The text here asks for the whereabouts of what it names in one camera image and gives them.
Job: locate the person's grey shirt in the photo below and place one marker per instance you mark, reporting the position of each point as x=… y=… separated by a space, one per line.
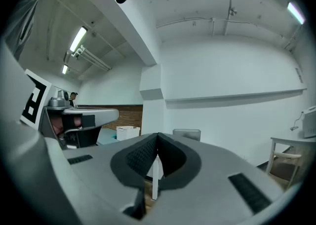
x=22 y=26

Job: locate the wooden chair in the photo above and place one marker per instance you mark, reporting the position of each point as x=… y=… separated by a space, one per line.
x=284 y=167

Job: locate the grey plastic laundry basket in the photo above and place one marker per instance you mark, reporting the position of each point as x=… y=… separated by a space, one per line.
x=186 y=134

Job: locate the ceiling tube light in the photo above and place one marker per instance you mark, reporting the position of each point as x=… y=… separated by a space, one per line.
x=78 y=38
x=295 y=13
x=65 y=69

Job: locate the person's left hand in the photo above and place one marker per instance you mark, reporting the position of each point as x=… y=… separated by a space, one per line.
x=57 y=126

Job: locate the white appliance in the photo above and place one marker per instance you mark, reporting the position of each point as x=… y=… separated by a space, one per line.
x=310 y=123

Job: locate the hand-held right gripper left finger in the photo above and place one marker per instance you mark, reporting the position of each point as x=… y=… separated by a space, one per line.
x=103 y=189

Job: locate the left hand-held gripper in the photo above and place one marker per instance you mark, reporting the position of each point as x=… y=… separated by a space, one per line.
x=34 y=100

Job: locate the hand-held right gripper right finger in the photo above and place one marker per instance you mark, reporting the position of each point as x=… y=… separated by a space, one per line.
x=209 y=182

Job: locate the white ceiling pipes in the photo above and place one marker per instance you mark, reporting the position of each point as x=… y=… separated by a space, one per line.
x=91 y=58

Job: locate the white perforated basket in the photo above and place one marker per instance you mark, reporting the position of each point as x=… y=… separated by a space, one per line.
x=127 y=132

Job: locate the white ceiling conduit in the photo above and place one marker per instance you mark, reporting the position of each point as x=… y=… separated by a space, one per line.
x=222 y=21

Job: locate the white side table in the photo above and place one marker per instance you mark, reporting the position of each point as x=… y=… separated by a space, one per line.
x=293 y=141

